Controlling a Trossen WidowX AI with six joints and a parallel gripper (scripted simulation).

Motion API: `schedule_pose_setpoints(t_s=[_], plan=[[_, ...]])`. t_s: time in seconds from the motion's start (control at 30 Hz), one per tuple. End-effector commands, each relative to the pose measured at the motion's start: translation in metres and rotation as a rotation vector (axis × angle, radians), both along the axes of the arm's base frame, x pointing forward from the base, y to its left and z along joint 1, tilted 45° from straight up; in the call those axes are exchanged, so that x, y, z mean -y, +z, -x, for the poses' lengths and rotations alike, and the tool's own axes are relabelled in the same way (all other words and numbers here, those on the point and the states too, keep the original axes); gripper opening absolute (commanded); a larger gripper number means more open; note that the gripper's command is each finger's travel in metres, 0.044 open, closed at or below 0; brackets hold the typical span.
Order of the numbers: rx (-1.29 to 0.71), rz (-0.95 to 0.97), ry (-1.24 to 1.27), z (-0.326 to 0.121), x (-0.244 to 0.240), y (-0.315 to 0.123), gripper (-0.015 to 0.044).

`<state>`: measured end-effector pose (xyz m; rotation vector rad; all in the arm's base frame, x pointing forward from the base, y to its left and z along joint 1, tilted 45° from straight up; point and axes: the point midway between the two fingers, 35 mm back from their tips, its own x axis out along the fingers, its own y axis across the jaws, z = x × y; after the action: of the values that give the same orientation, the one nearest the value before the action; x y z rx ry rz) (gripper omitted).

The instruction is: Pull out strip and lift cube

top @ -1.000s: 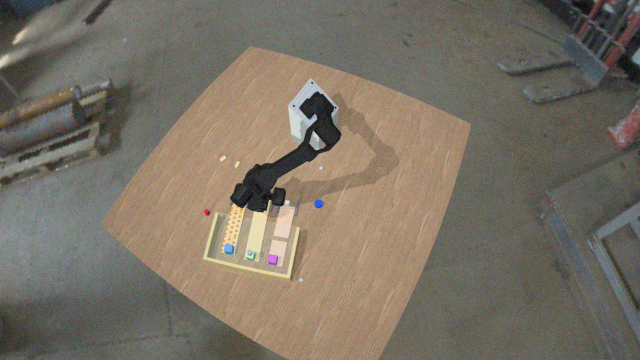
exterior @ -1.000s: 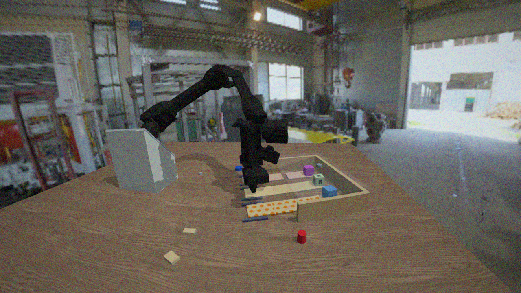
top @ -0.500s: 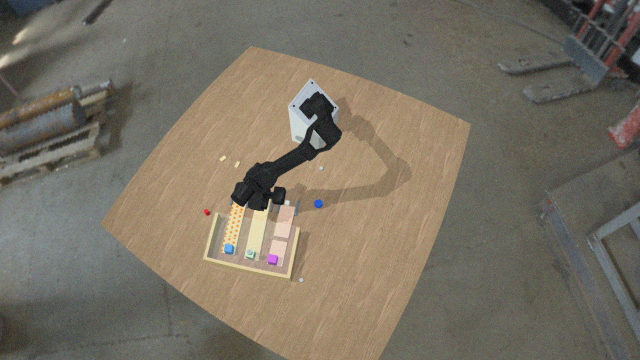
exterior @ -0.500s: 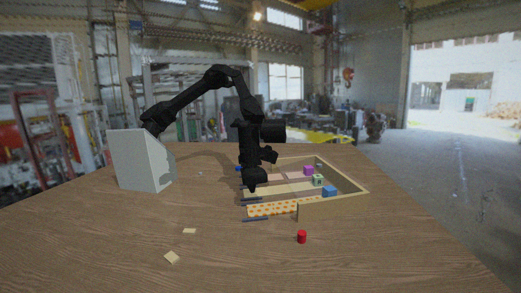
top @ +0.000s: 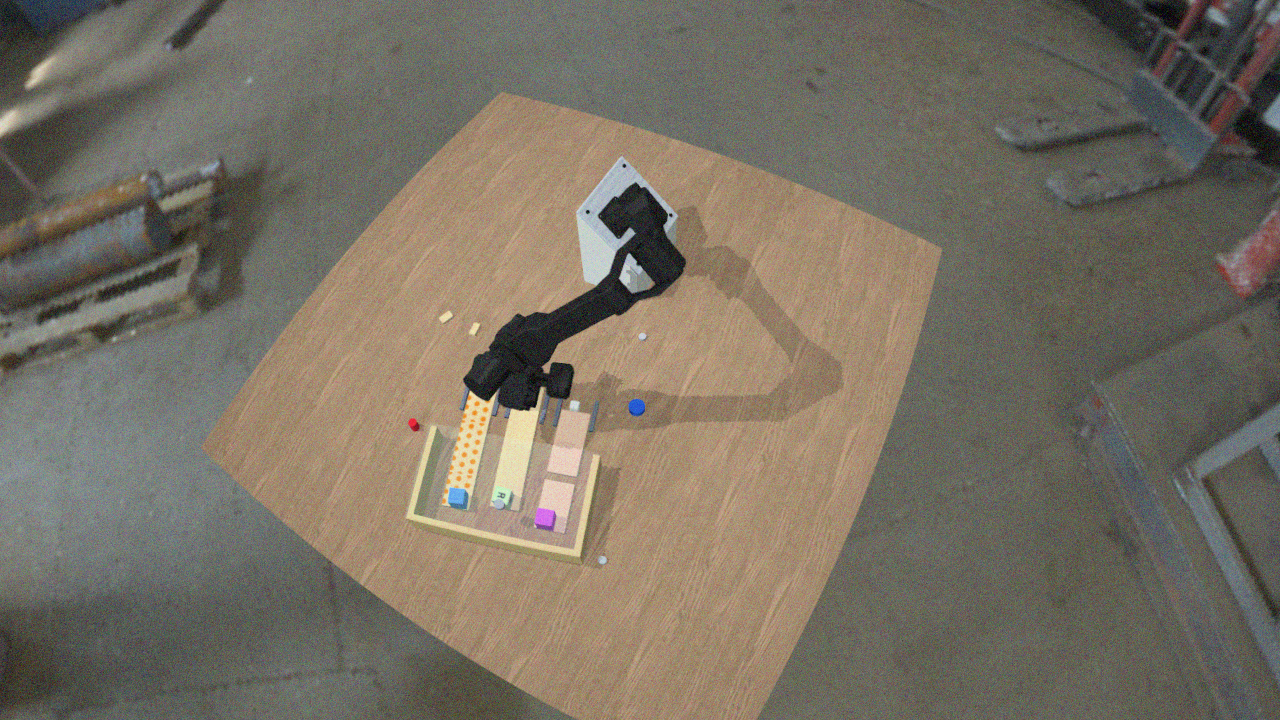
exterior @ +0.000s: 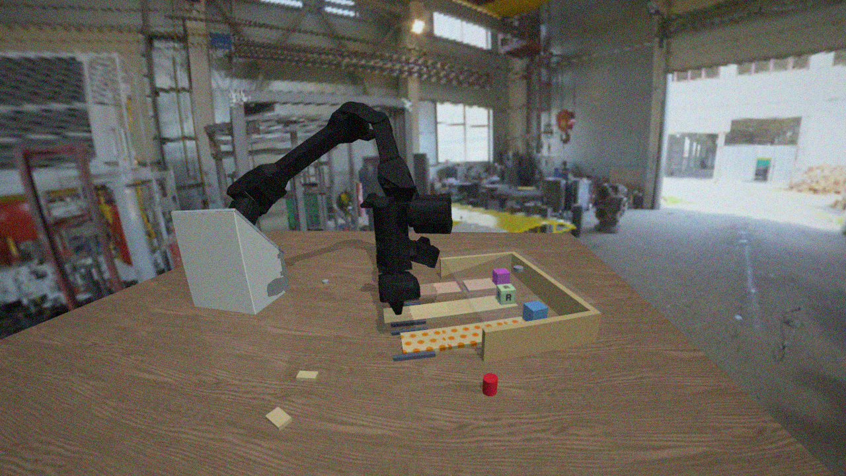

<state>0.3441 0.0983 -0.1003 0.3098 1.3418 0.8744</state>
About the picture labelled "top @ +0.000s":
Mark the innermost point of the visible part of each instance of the beige strip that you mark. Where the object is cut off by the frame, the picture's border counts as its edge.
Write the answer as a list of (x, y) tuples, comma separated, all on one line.
[(522, 424)]

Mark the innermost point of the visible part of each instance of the cream strip with orange polka dots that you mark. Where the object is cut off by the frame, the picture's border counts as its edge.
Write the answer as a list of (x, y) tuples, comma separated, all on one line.
[(478, 413)]

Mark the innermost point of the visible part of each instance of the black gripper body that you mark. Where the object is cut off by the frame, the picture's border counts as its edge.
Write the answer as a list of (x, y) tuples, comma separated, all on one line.
[(558, 382)]

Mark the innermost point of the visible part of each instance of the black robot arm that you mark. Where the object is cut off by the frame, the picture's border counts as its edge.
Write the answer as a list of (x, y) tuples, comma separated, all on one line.
[(533, 339)]

